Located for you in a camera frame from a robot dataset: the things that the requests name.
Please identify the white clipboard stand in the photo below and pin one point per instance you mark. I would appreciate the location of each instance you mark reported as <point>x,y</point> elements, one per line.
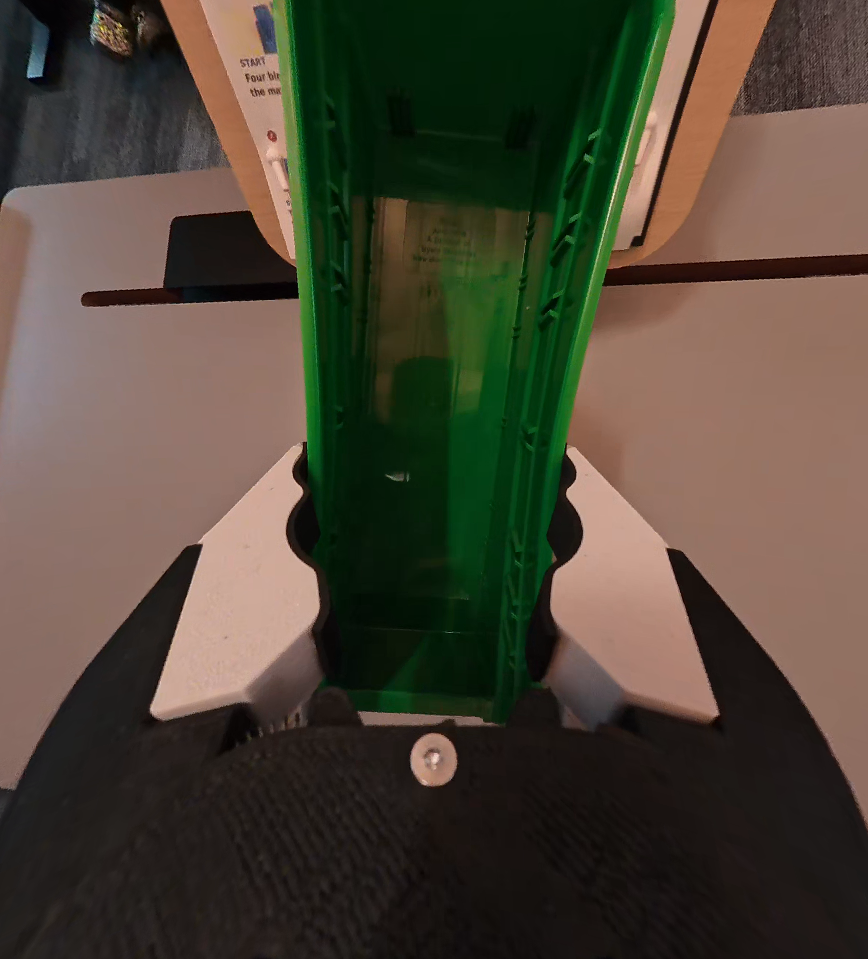
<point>275,168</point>

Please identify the glittery object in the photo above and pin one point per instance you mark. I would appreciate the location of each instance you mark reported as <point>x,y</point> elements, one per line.
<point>116,30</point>

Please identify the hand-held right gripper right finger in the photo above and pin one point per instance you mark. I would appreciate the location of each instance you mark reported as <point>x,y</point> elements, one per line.
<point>621,614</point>

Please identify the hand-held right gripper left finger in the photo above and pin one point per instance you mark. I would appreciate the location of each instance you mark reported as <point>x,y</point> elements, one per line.
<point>239,614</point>

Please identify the green plastic bin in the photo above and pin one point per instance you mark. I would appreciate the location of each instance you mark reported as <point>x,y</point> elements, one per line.
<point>441,300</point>

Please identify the grey desk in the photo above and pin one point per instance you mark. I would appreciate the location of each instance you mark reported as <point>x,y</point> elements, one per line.
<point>142,412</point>

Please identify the instruction sheet on wooden board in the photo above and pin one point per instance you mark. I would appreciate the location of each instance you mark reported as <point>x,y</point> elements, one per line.
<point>734,90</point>

